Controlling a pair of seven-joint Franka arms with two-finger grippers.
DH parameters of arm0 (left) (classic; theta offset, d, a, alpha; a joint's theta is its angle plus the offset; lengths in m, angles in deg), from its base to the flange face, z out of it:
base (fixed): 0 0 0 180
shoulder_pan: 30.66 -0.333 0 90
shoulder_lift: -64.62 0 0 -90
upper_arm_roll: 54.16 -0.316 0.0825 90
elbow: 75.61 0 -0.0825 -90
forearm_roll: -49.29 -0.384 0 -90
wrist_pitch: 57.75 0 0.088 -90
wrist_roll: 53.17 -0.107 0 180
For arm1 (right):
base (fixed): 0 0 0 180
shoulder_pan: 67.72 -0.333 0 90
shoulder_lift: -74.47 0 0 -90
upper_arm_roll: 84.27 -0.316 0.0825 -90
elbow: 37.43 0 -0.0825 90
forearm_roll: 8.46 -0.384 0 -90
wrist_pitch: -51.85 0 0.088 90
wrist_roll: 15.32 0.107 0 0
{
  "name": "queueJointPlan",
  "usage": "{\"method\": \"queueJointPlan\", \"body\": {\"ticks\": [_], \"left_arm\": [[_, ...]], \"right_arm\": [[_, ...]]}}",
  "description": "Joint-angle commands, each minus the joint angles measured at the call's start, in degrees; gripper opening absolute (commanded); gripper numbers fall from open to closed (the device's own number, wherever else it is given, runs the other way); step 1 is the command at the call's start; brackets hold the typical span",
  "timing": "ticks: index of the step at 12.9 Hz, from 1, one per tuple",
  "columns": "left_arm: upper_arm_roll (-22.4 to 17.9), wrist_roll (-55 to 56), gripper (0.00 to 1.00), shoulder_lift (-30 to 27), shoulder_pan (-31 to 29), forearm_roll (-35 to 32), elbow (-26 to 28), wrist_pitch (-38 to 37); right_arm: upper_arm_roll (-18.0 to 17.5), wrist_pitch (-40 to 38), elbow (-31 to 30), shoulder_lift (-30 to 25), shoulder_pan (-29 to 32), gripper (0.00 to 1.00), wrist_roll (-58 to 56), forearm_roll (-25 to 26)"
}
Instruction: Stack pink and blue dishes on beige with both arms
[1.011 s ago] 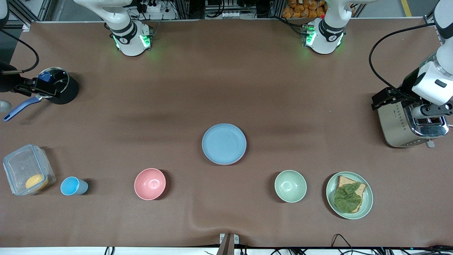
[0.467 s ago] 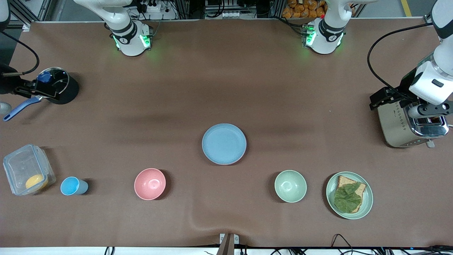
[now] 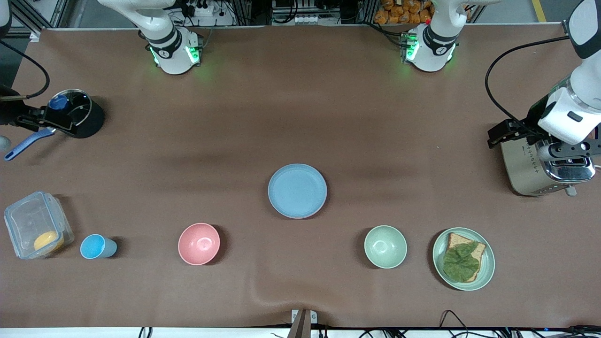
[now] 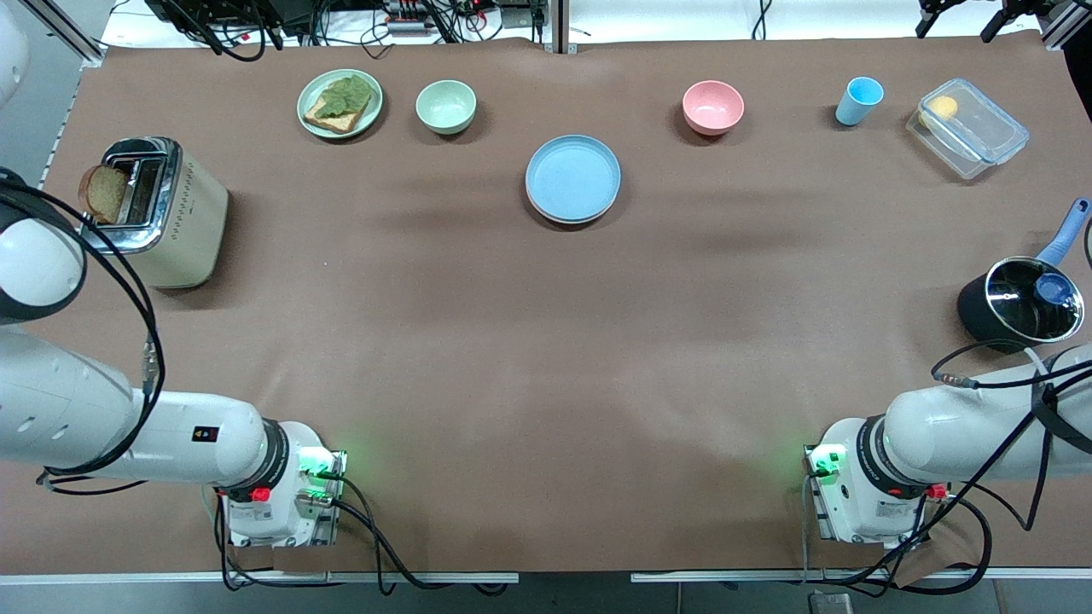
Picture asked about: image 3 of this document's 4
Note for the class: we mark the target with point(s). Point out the glass lid with blue knob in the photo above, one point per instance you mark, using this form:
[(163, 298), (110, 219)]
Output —
[(58, 102)]

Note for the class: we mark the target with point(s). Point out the bag of orange buns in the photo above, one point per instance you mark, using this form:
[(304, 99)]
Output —
[(399, 11)]

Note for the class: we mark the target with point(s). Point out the pink bowl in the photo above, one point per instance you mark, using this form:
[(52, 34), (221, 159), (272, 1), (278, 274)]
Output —
[(199, 243)]

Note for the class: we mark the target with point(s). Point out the clear plastic storage container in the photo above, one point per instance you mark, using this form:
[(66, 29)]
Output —
[(28, 220)]

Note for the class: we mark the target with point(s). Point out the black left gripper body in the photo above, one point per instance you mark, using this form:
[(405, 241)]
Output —
[(533, 119)]

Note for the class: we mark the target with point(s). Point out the green lettuce leaf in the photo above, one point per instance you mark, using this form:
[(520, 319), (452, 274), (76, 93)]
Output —
[(460, 263)]

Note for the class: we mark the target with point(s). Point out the blue cup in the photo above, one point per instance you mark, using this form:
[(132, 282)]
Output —
[(91, 246)]

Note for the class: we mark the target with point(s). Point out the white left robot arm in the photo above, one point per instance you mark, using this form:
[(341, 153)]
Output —
[(582, 112)]

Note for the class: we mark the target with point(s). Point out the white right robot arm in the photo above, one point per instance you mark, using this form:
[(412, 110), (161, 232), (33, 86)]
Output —
[(169, 47)]

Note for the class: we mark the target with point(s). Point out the pale green plate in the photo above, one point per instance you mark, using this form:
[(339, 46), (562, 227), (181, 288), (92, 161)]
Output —
[(488, 267)]

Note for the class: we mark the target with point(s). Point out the yellow round food piece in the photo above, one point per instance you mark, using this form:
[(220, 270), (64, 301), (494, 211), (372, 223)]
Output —
[(47, 241)]

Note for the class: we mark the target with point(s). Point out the white power strip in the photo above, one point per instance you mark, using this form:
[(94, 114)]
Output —
[(202, 9)]

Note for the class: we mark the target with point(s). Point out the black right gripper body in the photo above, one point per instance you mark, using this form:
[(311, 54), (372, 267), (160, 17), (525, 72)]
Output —
[(8, 116)]

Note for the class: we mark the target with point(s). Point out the bread slice under lettuce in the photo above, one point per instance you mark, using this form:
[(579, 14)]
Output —
[(458, 240)]

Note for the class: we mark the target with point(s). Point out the silver toaster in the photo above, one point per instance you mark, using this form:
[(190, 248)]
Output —
[(526, 169)]

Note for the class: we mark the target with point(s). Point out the pale green bowl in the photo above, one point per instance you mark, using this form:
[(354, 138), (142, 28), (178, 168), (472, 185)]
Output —
[(385, 246)]

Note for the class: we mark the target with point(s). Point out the dark blue saucepan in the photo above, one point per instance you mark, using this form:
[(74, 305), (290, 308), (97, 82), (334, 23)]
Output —
[(91, 123)]

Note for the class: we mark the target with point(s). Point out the blue plate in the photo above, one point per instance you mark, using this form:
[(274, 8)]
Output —
[(297, 190)]

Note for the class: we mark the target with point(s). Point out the small white socket strip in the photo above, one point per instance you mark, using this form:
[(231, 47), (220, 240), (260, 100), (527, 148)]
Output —
[(305, 19)]

